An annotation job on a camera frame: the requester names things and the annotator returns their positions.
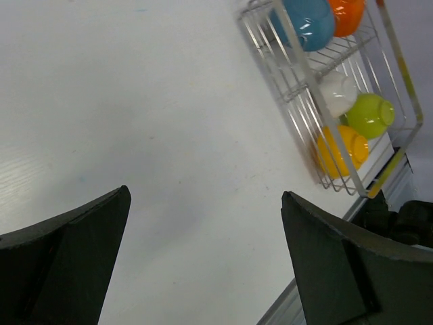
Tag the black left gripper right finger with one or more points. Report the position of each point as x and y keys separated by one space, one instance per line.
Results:
x=410 y=283

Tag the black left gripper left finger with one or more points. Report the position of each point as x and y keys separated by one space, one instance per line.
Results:
x=58 y=271

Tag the lime green bowl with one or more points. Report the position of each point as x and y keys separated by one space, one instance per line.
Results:
x=371 y=115

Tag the patterned flower-shaped bowl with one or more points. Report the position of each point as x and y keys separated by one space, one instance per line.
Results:
x=339 y=91

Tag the blue ceramic bowl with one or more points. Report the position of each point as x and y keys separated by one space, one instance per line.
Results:
x=313 y=22

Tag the white bowl orange outside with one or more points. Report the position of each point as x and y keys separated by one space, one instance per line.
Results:
x=348 y=15

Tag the aluminium table edge rail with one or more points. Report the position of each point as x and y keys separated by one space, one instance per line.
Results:
x=337 y=278

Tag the steel wire dish rack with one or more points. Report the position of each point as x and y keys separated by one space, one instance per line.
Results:
x=339 y=158

